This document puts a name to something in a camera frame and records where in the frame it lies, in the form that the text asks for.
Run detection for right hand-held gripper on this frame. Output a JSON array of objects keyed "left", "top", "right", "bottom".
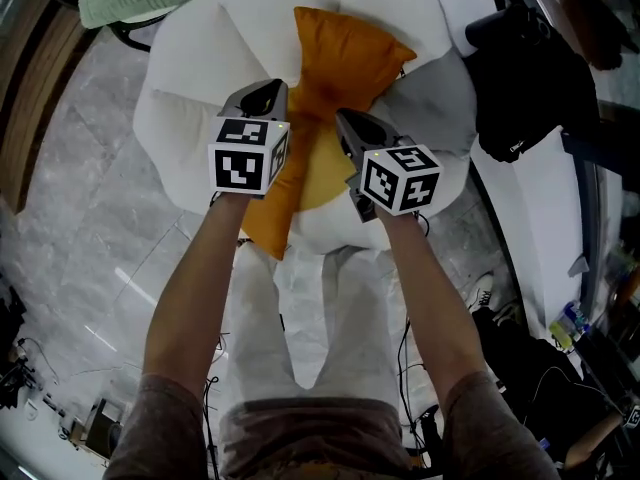
[{"left": 334, "top": 108, "right": 446, "bottom": 225}]

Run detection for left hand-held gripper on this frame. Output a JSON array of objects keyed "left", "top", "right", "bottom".
[{"left": 207, "top": 78, "right": 292, "bottom": 200}]

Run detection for orange cushion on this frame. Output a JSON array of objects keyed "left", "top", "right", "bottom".
[
  {"left": 292, "top": 6, "right": 419, "bottom": 119},
  {"left": 241, "top": 98, "right": 344, "bottom": 263}
]

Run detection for yellow cushion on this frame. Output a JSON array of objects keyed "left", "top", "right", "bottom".
[{"left": 297, "top": 126, "right": 359, "bottom": 213}]

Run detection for grey cushion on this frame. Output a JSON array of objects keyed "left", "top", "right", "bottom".
[{"left": 374, "top": 47, "right": 479, "bottom": 157}]

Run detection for white puffy sofa with backrest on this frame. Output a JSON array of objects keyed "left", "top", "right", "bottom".
[{"left": 131, "top": 0, "right": 494, "bottom": 258}]

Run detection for person's right forearm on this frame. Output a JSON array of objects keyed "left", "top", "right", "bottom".
[{"left": 374, "top": 209, "right": 490, "bottom": 405}]

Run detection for another person's forearm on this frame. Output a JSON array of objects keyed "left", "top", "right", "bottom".
[{"left": 563, "top": 409, "right": 627, "bottom": 471}]

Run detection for person's left forearm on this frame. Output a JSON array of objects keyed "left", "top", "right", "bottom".
[{"left": 141, "top": 191, "right": 252, "bottom": 400}]

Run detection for white side table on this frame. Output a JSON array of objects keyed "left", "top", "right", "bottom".
[{"left": 469, "top": 126, "right": 594, "bottom": 342}]

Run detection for black garment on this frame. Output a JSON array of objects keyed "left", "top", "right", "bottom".
[{"left": 463, "top": 4, "right": 602, "bottom": 165}]

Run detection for person's white trousers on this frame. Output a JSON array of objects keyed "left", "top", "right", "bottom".
[{"left": 225, "top": 241, "right": 437, "bottom": 405}]

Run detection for wooden cabinet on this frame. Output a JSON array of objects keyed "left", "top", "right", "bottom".
[{"left": 0, "top": 0, "right": 97, "bottom": 215}]

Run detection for yellow-green bottle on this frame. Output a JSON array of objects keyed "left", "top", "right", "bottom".
[{"left": 548, "top": 318, "right": 577, "bottom": 351}]

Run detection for person's brown shirt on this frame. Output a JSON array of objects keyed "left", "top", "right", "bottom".
[{"left": 102, "top": 370, "right": 562, "bottom": 480}]

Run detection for cardboard box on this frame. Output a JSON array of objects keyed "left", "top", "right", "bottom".
[{"left": 81, "top": 396, "right": 124, "bottom": 455}]

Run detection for black stool frame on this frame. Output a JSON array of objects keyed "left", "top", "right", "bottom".
[{"left": 106, "top": 16, "right": 154, "bottom": 53}]

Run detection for black cable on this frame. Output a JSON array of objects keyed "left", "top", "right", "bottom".
[
  {"left": 201, "top": 374, "right": 222, "bottom": 480},
  {"left": 396, "top": 316, "right": 432, "bottom": 465}
]

